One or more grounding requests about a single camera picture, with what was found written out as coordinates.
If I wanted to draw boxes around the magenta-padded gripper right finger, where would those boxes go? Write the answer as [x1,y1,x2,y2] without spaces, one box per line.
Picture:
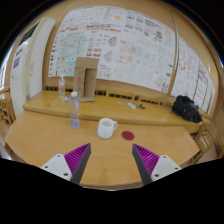
[131,143,183,186]

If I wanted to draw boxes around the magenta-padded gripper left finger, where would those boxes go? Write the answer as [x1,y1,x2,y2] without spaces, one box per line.
[40,142,92,185]

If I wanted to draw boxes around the clear plastic water bottle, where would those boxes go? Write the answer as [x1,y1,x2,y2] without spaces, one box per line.
[69,91,81,130]

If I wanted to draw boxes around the red-labelled water bottle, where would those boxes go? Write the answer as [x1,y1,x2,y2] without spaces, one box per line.
[58,74,66,98]

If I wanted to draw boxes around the flat round red coaster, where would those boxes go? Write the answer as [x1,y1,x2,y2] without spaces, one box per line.
[121,130,135,141]

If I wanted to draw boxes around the wooden chair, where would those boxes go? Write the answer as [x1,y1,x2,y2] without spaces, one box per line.
[0,86,16,127]
[191,120,218,164]

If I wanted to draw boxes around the white ceramic mug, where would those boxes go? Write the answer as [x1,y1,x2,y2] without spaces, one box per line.
[96,117,119,140]

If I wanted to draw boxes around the black bag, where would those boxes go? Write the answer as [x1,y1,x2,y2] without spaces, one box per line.
[171,94,203,124]

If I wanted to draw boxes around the white marker pen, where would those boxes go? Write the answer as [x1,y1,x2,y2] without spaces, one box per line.
[125,102,138,110]

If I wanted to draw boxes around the brown cardboard box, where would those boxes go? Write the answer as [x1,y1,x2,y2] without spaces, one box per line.
[72,56,100,103]

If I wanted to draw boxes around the white wall poster with diagrams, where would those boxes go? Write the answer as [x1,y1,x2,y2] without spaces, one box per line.
[171,36,216,114]

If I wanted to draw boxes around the large wall poster with map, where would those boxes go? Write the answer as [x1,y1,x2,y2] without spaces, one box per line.
[48,5,177,95]

